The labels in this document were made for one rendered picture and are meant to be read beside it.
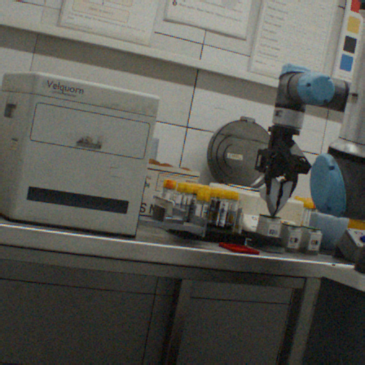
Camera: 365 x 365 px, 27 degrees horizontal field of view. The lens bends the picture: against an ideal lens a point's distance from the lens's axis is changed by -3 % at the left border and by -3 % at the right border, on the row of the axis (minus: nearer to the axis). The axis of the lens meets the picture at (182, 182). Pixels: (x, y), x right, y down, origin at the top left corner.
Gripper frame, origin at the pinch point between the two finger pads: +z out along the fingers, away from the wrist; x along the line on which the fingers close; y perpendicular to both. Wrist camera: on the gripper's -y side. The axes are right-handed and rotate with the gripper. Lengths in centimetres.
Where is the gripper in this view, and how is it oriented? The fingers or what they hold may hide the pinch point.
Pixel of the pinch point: (274, 211)
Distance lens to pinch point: 188.0
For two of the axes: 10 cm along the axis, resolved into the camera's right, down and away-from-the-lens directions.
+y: -4.6, -1.3, 8.8
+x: -8.7, -1.4, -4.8
